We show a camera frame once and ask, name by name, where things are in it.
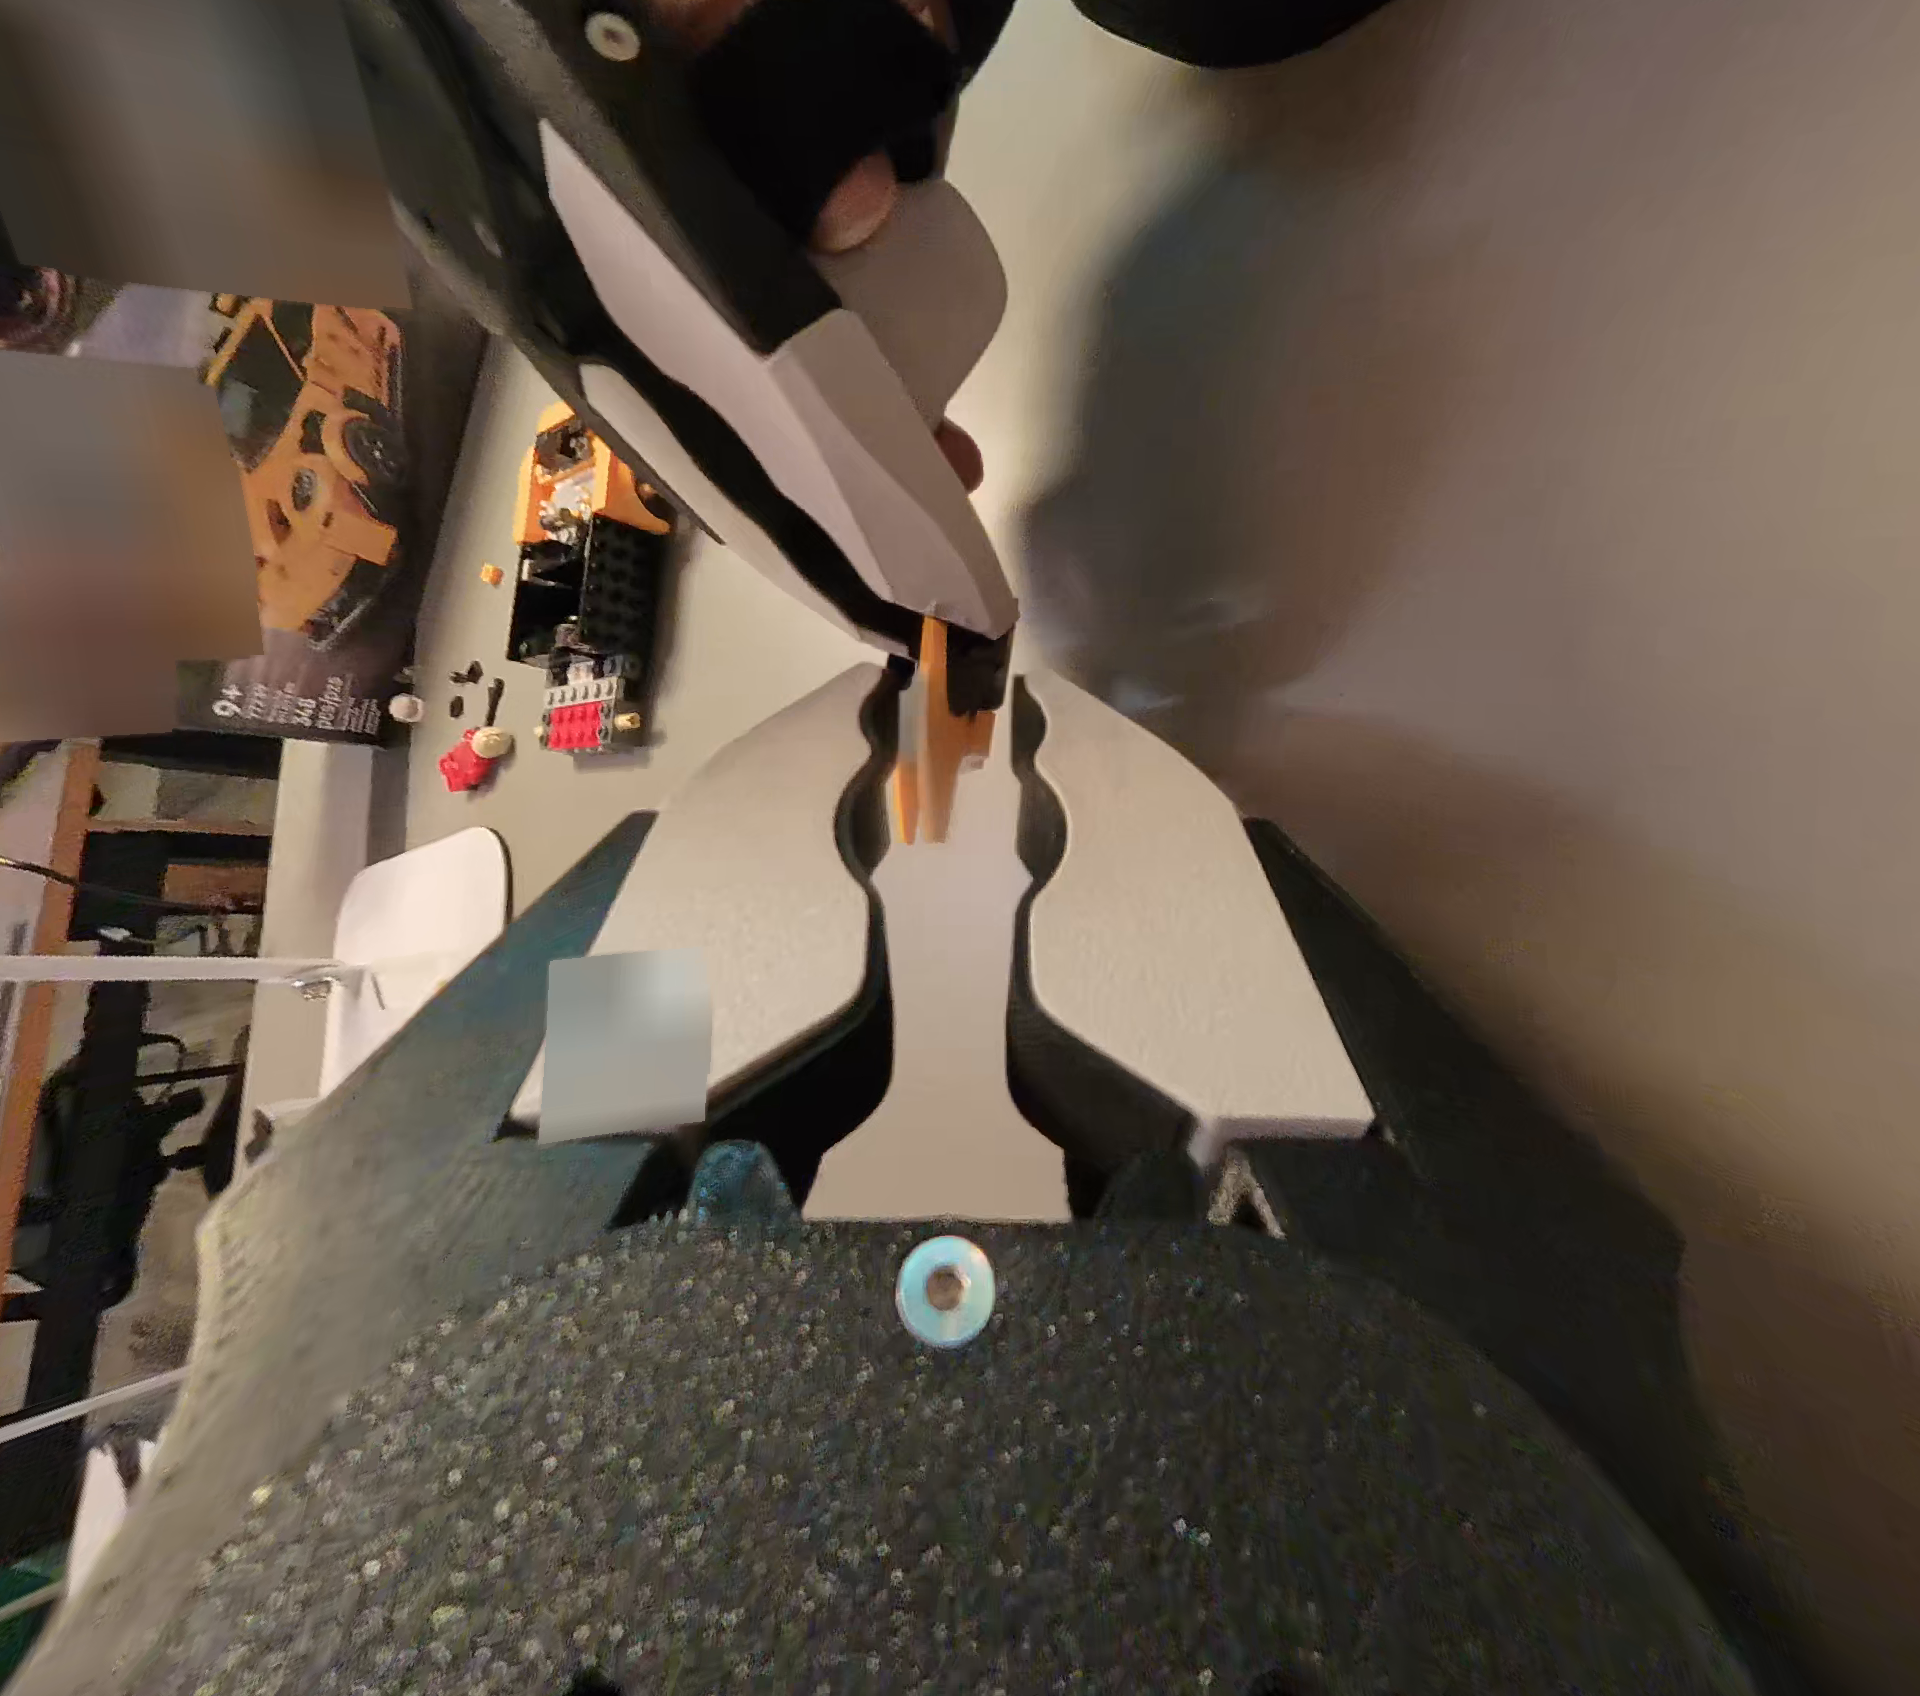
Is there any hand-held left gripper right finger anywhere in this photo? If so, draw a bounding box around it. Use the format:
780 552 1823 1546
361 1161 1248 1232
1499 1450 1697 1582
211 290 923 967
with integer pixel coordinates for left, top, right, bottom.
1003 672 1378 1191

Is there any white rod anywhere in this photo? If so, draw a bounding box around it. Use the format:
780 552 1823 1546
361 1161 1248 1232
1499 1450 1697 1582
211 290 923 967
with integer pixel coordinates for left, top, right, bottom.
0 951 375 996

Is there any orange and black lego subassembly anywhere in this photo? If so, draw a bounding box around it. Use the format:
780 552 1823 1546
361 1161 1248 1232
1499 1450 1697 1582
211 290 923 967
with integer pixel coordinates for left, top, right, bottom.
885 613 1014 848

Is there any wooden shelf frame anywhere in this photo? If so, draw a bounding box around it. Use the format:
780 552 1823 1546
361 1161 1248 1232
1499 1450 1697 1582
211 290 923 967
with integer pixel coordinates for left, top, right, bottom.
0 734 281 1321

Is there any lego set box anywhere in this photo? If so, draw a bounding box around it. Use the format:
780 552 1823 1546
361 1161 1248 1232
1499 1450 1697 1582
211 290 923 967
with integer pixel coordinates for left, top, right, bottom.
172 284 421 749

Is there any black and orange lego chassis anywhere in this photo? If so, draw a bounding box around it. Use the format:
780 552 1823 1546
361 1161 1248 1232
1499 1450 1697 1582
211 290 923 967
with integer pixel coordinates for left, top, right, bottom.
505 401 676 762

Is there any white tray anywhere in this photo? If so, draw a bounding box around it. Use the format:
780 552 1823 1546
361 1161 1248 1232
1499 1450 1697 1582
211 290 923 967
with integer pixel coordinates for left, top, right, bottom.
318 825 514 1100

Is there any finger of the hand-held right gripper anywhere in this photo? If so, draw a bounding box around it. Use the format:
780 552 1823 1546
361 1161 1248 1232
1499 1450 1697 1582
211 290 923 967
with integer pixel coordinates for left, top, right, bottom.
538 126 1025 639
572 364 1000 659

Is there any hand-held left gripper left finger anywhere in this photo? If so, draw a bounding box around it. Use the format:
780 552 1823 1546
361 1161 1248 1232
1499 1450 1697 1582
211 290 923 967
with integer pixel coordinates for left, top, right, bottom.
506 661 903 1187

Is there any black office chair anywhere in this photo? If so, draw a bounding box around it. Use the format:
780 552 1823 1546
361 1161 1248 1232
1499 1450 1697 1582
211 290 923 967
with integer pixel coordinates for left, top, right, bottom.
34 977 254 1283

